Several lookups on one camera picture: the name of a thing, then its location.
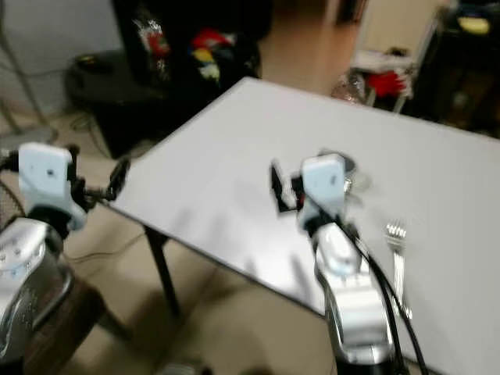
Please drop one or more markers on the patterned woven basket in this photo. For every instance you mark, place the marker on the patterned woven basket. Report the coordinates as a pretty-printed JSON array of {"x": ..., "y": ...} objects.
[{"x": 348, "y": 86}]

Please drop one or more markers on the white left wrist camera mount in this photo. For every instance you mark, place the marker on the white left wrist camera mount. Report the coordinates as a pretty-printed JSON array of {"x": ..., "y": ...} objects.
[{"x": 47, "y": 176}]

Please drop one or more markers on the small black device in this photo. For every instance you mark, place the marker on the small black device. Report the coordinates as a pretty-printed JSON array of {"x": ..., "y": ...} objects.
[{"x": 94, "y": 66}]

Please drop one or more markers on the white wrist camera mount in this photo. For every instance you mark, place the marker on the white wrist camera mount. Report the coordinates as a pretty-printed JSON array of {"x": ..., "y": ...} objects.
[
  {"x": 47, "y": 176},
  {"x": 322, "y": 183}
]

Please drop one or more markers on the silver metal fork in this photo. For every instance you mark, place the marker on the silver metal fork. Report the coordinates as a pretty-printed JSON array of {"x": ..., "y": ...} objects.
[{"x": 396, "y": 232}]

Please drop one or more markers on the white rack with cream board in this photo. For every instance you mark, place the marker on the white rack with cream board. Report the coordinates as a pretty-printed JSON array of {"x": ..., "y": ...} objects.
[{"x": 391, "y": 27}]

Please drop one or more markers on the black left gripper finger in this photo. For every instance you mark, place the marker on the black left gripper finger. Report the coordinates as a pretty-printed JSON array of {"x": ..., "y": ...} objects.
[{"x": 121, "y": 177}]

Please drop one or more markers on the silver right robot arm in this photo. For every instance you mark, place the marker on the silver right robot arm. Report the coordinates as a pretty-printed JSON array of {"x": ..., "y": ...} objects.
[{"x": 355, "y": 305}]

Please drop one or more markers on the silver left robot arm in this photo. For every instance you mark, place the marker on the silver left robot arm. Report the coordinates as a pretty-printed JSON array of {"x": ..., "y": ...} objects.
[{"x": 31, "y": 289}]

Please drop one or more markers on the dark bottle with red label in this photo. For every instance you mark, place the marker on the dark bottle with red label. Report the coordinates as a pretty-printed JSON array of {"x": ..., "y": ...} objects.
[{"x": 155, "y": 43}]

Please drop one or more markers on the grey standing floor fan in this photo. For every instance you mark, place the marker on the grey standing floor fan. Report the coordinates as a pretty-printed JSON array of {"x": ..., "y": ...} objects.
[{"x": 35, "y": 137}]

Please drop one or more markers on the dark shelf unit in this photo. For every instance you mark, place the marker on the dark shelf unit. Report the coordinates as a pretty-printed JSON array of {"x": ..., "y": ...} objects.
[{"x": 461, "y": 78}]

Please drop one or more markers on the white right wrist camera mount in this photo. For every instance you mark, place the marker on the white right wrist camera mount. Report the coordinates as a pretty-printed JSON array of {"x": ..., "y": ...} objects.
[{"x": 322, "y": 183}]

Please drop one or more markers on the black table leg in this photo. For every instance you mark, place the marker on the black table leg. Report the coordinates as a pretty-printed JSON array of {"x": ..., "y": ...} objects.
[{"x": 164, "y": 273}]

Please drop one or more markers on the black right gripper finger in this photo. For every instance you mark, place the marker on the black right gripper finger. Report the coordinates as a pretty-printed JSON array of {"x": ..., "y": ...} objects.
[
  {"x": 279, "y": 187},
  {"x": 340, "y": 160}
]

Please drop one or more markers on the yellow item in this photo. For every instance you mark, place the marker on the yellow item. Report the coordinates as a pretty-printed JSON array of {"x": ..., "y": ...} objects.
[{"x": 475, "y": 25}]

